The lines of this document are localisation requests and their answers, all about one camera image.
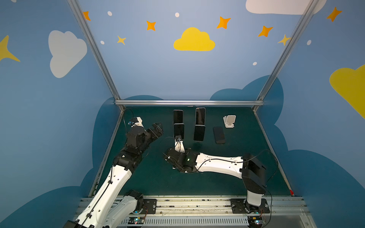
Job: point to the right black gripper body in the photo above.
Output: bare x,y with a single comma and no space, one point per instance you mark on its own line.
172,155

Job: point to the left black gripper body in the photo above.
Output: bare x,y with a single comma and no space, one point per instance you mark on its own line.
149,135

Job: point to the phone dark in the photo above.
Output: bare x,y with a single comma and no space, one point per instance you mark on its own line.
199,132
179,131

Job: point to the phone white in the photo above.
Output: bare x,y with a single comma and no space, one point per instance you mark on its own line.
219,136

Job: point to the white stand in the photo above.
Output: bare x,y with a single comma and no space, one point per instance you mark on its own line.
229,121

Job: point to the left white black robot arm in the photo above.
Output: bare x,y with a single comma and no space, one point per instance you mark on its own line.
100,213

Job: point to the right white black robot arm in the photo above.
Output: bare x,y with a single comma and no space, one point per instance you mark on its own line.
247,168

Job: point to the back left phone purple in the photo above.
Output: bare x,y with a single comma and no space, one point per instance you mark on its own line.
178,117

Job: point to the back right phone silver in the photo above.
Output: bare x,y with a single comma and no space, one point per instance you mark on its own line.
200,114

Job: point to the back horizontal aluminium bar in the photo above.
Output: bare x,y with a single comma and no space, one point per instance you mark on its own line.
189,103

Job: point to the left green circuit board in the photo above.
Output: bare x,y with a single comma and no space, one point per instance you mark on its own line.
136,221

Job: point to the green circuit board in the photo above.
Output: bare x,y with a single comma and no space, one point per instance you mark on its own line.
136,221
255,222

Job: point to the right green circuit board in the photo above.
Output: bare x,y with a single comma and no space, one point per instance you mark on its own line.
255,222

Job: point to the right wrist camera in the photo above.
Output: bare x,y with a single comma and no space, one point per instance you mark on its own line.
179,144

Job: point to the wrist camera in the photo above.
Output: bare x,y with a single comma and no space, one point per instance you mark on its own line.
136,121
179,144

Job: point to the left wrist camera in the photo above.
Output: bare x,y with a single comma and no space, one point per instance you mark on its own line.
136,121

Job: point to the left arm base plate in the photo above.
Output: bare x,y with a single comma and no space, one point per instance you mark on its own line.
147,206

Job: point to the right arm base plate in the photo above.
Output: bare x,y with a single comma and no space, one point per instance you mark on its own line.
240,206

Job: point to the aluminium mounting rail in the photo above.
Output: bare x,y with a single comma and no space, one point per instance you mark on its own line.
199,211

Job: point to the left aluminium frame post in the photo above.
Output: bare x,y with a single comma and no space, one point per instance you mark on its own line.
78,13

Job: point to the aluminium frame post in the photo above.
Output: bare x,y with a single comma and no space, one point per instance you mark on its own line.
299,29
78,13

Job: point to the right aluminium frame post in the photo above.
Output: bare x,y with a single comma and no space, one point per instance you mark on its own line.
299,29

